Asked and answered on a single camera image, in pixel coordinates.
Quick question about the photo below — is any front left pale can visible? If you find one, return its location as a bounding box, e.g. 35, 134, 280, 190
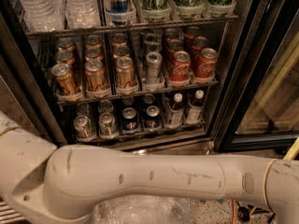
73, 115, 93, 139

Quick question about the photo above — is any pale can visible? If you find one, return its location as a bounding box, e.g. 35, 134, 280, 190
99, 112, 117, 136
73, 115, 93, 139

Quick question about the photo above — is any cola can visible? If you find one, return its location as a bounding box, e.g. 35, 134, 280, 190
168, 50, 191, 81
193, 48, 218, 78

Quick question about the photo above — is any left white-capped drink bottle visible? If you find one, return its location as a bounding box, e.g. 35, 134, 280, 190
165, 93, 183, 128

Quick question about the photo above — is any top wire shelf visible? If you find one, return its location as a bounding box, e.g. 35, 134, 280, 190
25, 14, 239, 39

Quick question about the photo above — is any orange extension cable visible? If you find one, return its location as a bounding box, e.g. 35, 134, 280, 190
231, 199, 237, 224

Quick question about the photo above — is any crumpled clear plastic wrap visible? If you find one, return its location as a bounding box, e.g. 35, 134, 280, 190
89, 195, 195, 224

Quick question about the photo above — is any clear water bottle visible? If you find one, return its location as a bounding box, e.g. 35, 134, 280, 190
20, 0, 65, 33
65, 0, 101, 29

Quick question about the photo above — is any gold can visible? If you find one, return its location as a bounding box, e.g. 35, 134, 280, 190
50, 63, 79, 96
84, 60, 108, 92
116, 57, 136, 89

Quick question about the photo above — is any steel fridge base grille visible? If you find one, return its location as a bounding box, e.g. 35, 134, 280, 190
1, 139, 222, 224

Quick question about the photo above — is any front left cola can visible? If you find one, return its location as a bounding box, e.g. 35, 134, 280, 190
168, 50, 191, 81

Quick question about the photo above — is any white-capped drink bottle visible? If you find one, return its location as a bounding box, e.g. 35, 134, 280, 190
185, 90, 204, 124
165, 93, 183, 128

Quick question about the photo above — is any front right cola can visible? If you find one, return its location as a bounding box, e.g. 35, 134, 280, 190
193, 48, 218, 78

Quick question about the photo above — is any front left blue can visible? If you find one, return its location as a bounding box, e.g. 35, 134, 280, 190
122, 107, 138, 131

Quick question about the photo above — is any left closed fridge door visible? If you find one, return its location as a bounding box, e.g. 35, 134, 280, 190
0, 56, 48, 137

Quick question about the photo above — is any front right gold can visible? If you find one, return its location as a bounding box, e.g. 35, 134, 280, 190
116, 57, 136, 89

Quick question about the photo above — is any open glass fridge door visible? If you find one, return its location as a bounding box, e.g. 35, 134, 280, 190
214, 0, 299, 152

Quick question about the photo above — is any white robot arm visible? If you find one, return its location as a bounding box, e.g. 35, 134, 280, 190
0, 113, 299, 224

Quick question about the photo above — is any wire shelf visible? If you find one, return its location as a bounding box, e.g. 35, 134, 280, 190
55, 77, 218, 105
25, 14, 239, 39

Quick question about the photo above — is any right white-capped drink bottle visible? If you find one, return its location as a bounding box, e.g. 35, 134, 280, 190
185, 90, 204, 124

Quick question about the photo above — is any yellow black stand frame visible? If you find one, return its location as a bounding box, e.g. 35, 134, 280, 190
232, 137, 299, 224

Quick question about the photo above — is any silver slim can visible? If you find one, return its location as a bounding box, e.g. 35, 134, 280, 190
146, 51, 163, 85

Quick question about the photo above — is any middle wire shelf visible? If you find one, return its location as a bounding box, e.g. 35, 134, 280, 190
55, 77, 218, 105

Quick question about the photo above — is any front left gold can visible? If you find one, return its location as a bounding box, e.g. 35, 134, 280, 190
50, 63, 79, 96

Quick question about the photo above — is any front middle gold can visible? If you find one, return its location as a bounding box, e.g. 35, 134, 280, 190
84, 60, 108, 92

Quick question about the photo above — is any front right blue can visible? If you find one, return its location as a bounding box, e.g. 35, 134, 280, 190
145, 105, 161, 129

